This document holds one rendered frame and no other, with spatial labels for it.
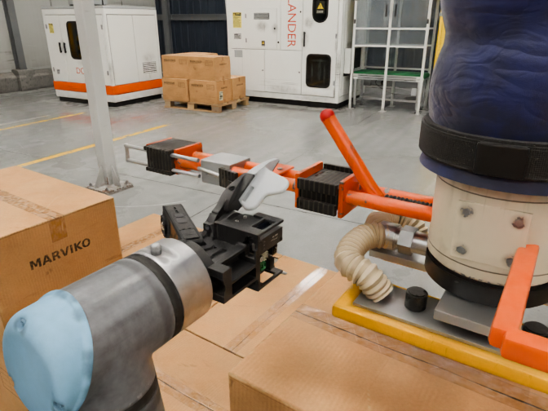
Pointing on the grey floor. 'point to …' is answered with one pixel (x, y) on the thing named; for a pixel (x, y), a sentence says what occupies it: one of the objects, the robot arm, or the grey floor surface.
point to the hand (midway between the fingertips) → (273, 209)
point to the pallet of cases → (201, 82)
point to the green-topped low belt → (389, 80)
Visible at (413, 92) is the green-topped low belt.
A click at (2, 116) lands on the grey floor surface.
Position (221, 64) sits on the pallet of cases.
